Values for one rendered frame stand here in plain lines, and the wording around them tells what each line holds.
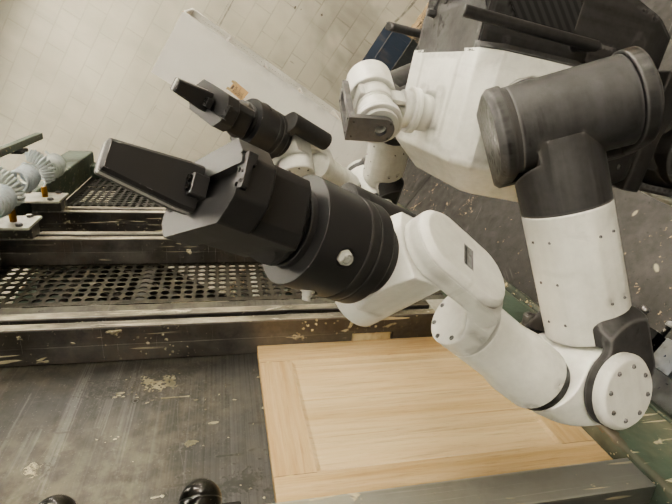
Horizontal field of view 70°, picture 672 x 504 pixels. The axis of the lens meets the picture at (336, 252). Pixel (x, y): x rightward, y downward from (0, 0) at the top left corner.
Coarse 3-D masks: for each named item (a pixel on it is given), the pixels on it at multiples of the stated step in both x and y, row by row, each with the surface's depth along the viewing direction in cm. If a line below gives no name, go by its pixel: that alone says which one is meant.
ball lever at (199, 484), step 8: (200, 480) 44; (208, 480) 44; (184, 488) 44; (192, 488) 43; (200, 488) 43; (208, 488) 43; (216, 488) 44; (184, 496) 43; (192, 496) 42; (200, 496) 42; (208, 496) 43; (216, 496) 43
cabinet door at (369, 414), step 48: (432, 336) 99; (288, 384) 80; (336, 384) 82; (384, 384) 83; (432, 384) 84; (480, 384) 85; (288, 432) 70; (336, 432) 71; (384, 432) 72; (432, 432) 72; (480, 432) 73; (528, 432) 74; (576, 432) 74; (288, 480) 62; (336, 480) 62; (384, 480) 63; (432, 480) 64
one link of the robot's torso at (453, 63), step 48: (432, 0) 72; (480, 0) 58; (528, 0) 57; (576, 0) 58; (624, 0) 59; (432, 48) 69; (480, 48) 57; (528, 48) 59; (576, 48) 59; (624, 48) 61; (432, 96) 67; (480, 96) 57; (432, 144) 66; (480, 144) 59; (480, 192) 64
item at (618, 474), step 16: (576, 464) 65; (592, 464) 65; (608, 464) 66; (624, 464) 66; (464, 480) 61; (480, 480) 61; (496, 480) 62; (512, 480) 62; (528, 480) 62; (544, 480) 62; (560, 480) 62; (576, 480) 63; (592, 480) 63; (608, 480) 63; (624, 480) 63; (640, 480) 63; (336, 496) 57; (352, 496) 58; (368, 496) 58; (384, 496) 58; (400, 496) 58; (416, 496) 58; (432, 496) 58; (448, 496) 59; (464, 496) 59; (480, 496) 59; (496, 496) 59; (512, 496) 59; (528, 496) 60; (544, 496) 60; (560, 496) 60; (576, 496) 60; (592, 496) 61; (608, 496) 61; (624, 496) 62; (640, 496) 63
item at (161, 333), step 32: (0, 320) 82; (32, 320) 84; (64, 320) 85; (96, 320) 86; (128, 320) 86; (160, 320) 86; (192, 320) 87; (224, 320) 88; (256, 320) 89; (288, 320) 90; (320, 320) 92; (384, 320) 95; (416, 320) 97; (0, 352) 81; (32, 352) 82; (64, 352) 83; (96, 352) 84; (128, 352) 86; (160, 352) 87; (192, 352) 88; (224, 352) 90; (256, 352) 91
